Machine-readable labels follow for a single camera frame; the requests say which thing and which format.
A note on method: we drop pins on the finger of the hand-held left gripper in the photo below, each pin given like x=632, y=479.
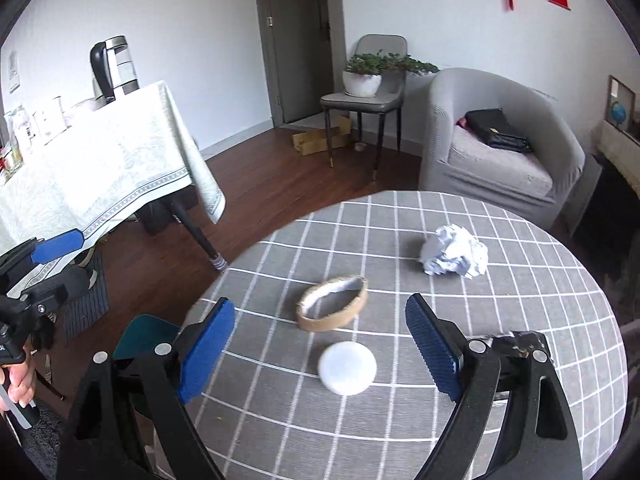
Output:
x=67, y=282
x=57, y=247

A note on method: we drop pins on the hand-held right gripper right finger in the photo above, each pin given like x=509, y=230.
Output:
x=432, y=347

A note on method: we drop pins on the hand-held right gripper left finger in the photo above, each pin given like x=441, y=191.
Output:
x=207, y=352

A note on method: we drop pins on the dark teal trash bin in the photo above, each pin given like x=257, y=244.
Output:
x=145, y=332

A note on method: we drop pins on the black and white packet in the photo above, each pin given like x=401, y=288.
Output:
x=517, y=342

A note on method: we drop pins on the white round lid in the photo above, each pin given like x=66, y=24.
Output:
x=347, y=367

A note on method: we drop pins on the small paper ball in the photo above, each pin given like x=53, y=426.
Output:
x=452, y=252

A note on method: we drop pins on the person's left forearm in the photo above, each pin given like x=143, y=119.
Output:
x=42, y=445

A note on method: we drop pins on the person's left hand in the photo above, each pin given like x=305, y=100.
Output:
x=21, y=382

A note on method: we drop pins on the dark striped floor mat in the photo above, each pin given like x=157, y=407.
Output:
x=85, y=305

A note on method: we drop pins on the pale patterned tablecloth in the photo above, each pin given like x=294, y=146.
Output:
x=110, y=170

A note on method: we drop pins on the black storage box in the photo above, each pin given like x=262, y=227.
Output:
x=155, y=217

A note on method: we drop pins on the grey checked tablecloth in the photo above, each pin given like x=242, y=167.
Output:
x=310, y=435

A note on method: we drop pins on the grey armchair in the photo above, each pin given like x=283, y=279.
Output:
x=500, y=175

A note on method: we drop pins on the glass electric kettle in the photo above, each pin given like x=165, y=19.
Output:
x=115, y=70

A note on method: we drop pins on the black leather bag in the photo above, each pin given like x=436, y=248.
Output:
x=497, y=130

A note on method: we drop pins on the cardboard box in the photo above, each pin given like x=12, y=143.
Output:
x=312, y=142

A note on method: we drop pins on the beige lace cloth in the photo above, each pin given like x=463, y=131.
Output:
x=620, y=150

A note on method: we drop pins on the potted green plant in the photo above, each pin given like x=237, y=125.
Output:
x=360, y=84

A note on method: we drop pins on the small blue globe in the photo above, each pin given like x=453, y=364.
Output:
x=619, y=112

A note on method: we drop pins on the grey door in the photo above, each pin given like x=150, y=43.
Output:
x=295, y=50

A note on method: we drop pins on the grey dining chair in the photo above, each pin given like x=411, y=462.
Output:
x=380, y=42

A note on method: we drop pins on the white wall switch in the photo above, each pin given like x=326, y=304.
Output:
x=13, y=71

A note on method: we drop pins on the picture frame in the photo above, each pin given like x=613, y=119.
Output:
x=620, y=90

